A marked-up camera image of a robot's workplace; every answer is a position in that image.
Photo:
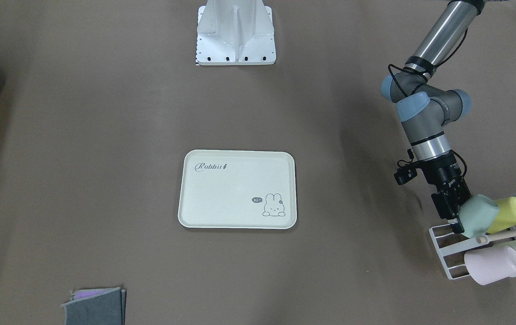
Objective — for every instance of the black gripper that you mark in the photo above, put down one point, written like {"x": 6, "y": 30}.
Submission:
{"x": 443, "y": 172}

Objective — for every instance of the green cup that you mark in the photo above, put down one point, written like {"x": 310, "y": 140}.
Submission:
{"x": 477, "y": 214}

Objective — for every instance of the cream rabbit tray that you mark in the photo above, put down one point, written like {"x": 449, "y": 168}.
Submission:
{"x": 238, "y": 189}

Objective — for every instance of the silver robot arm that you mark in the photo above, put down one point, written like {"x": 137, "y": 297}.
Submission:
{"x": 424, "y": 111}

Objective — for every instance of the yellow cup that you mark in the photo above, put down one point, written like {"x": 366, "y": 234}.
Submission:
{"x": 506, "y": 216}

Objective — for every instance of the pink cup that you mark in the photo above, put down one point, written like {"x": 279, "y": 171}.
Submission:
{"x": 491, "y": 264}

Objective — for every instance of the folded grey cloth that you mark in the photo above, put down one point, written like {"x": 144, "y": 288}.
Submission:
{"x": 96, "y": 306}

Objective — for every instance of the white wire cup rack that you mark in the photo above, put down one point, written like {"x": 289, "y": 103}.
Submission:
{"x": 450, "y": 247}

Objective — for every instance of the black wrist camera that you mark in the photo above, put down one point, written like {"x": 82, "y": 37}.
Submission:
{"x": 406, "y": 171}

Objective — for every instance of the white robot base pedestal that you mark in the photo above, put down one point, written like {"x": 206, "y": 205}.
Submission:
{"x": 235, "y": 32}

